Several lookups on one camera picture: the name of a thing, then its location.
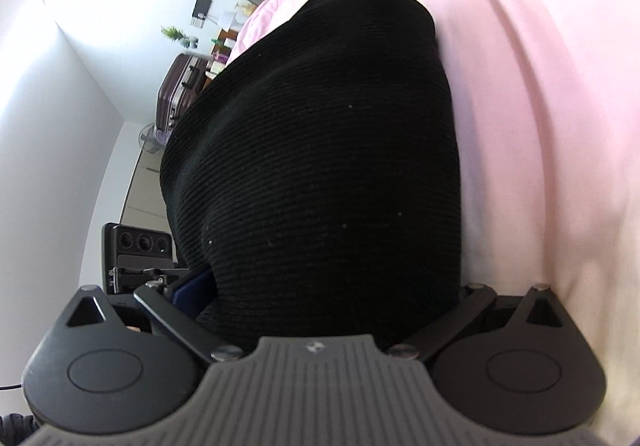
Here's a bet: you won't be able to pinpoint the small green potted plant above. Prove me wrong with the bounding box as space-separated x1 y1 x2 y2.
160 25 200 49

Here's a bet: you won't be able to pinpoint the black wall device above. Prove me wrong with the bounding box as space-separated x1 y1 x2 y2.
191 0 214 28

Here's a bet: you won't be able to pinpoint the black pants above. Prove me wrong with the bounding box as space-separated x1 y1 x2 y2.
159 0 463 349

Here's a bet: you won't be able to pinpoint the maroon suitcase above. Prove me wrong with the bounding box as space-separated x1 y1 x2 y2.
155 53 210 138

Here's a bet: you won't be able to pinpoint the black coiled cable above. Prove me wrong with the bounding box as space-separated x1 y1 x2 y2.
0 413 40 444

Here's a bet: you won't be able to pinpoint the white standing fan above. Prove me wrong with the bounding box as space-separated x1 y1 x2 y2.
137 123 170 154

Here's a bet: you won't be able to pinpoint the pink and cream blanket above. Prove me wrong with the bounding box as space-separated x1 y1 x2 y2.
226 0 640 446

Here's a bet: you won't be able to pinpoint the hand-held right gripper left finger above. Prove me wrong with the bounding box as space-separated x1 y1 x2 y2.
65 264 244 363

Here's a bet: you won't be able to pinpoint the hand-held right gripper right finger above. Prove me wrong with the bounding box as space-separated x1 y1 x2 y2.
386 282 567 360

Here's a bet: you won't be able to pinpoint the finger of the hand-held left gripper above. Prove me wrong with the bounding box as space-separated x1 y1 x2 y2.
113 265 191 289

